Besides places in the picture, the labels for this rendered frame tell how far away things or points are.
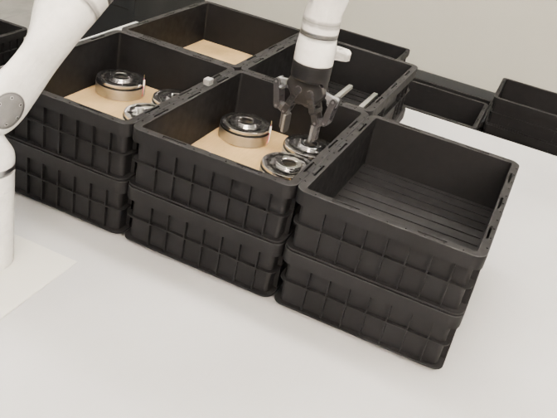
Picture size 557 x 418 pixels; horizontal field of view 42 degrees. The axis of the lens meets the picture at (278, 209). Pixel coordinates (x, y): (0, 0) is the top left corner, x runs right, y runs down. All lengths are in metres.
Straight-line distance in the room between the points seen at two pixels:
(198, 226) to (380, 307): 0.33
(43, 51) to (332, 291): 0.57
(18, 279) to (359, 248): 0.54
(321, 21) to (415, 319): 0.54
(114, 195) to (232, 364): 0.39
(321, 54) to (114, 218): 0.47
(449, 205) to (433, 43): 3.29
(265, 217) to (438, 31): 3.57
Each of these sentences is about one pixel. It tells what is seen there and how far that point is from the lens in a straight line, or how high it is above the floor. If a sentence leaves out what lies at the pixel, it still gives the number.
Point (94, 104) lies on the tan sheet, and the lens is 1.53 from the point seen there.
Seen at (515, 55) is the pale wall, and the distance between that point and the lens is 4.60.
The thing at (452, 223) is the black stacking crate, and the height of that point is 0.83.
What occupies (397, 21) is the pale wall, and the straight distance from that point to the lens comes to 4.68.
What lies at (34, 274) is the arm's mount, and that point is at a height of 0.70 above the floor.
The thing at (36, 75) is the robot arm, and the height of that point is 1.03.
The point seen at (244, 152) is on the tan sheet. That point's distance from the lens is 1.41.
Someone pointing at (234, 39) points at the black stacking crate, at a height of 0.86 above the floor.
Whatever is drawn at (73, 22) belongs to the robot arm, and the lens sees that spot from 1.12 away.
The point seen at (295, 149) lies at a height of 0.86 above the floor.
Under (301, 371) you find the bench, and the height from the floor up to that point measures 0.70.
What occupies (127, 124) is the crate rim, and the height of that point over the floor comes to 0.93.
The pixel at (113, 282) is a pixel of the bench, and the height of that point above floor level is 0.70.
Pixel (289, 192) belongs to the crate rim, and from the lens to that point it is 1.11.
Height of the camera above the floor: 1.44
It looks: 30 degrees down
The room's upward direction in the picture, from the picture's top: 12 degrees clockwise
